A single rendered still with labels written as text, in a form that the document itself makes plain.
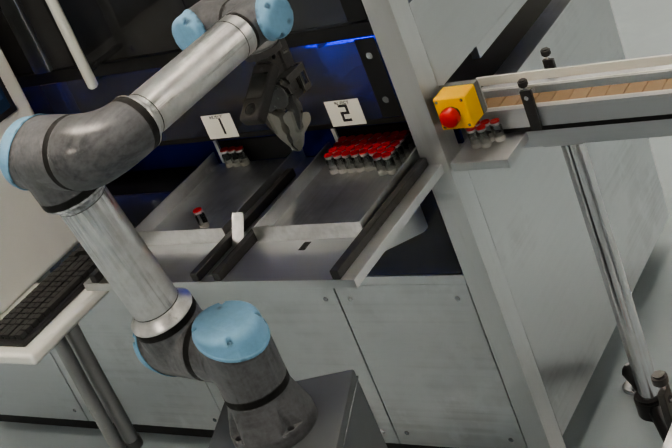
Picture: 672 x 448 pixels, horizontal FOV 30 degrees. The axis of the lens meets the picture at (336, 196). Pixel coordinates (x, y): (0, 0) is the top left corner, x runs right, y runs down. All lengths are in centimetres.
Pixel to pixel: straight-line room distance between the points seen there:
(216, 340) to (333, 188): 72
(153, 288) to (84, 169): 30
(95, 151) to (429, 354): 129
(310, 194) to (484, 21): 53
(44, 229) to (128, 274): 104
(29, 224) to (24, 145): 111
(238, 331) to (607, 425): 137
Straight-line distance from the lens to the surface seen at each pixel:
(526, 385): 284
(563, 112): 251
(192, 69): 194
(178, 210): 283
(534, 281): 287
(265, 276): 240
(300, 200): 263
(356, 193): 256
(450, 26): 261
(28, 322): 280
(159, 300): 206
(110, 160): 184
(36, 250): 303
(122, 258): 201
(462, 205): 259
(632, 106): 246
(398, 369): 298
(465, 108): 245
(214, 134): 282
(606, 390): 325
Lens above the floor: 197
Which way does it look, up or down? 25 degrees down
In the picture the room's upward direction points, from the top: 22 degrees counter-clockwise
